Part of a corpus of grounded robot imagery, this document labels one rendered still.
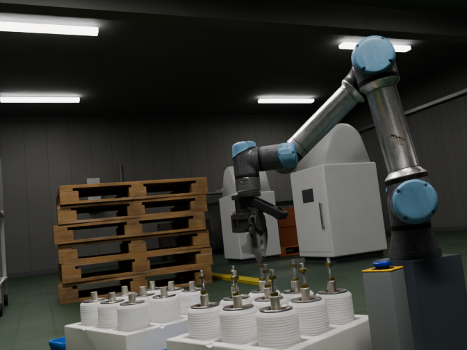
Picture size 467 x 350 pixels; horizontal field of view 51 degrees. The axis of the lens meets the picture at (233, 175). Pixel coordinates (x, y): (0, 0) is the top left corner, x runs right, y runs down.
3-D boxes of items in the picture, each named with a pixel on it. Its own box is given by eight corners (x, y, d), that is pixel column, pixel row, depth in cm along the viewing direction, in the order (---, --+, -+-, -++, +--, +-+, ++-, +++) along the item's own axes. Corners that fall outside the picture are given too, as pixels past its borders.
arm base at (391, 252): (416, 253, 156) (412, 223, 157) (453, 254, 142) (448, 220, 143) (379, 260, 150) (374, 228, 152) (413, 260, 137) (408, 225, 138)
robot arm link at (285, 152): (297, 144, 152) (263, 149, 154) (292, 139, 141) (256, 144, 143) (300, 169, 151) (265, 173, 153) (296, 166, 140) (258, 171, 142)
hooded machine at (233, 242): (222, 263, 664) (213, 170, 678) (261, 257, 688) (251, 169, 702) (242, 264, 604) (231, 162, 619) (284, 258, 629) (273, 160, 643)
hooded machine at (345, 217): (352, 255, 567) (337, 134, 583) (391, 255, 505) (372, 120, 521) (297, 262, 539) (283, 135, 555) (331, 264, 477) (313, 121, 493)
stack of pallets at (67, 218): (191, 276, 507) (183, 187, 518) (218, 282, 423) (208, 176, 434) (58, 294, 461) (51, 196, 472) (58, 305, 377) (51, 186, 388)
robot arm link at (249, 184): (263, 177, 149) (251, 176, 141) (265, 192, 148) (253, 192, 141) (242, 180, 152) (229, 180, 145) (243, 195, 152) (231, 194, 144)
